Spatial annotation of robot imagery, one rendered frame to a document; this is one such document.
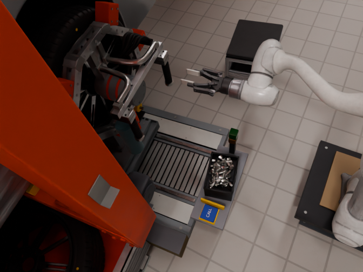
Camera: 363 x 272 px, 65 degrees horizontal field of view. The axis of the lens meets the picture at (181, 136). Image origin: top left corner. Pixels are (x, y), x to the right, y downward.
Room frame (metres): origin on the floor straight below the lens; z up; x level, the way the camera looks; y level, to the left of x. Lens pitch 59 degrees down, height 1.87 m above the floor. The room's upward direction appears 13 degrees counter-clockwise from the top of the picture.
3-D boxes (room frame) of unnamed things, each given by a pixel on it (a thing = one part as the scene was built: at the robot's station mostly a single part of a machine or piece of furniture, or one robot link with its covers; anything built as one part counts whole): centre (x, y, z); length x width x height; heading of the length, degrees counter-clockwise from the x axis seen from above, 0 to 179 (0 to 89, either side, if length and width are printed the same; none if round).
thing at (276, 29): (1.61, -0.69, 0.17); 0.43 x 0.36 x 0.34; 149
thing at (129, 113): (0.74, 0.21, 0.93); 0.09 x 0.05 x 0.05; 56
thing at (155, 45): (1.00, 0.13, 1.03); 0.19 x 0.18 x 0.11; 56
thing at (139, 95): (0.95, 0.23, 0.85); 0.21 x 0.14 x 0.14; 56
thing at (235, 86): (0.81, -0.29, 0.83); 0.09 x 0.06 x 0.09; 146
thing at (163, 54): (1.02, 0.02, 0.93); 0.09 x 0.05 x 0.05; 56
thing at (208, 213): (0.38, -0.05, 0.47); 0.07 x 0.07 x 0.02; 56
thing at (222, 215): (0.52, -0.14, 0.44); 0.43 x 0.17 x 0.03; 146
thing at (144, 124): (1.09, 0.43, 0.32); 0.40 x 0.30 x 0.28; 146
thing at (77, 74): (0.99, 0.29, 0.85); 0.54 x 0.07 x 0.54; 146
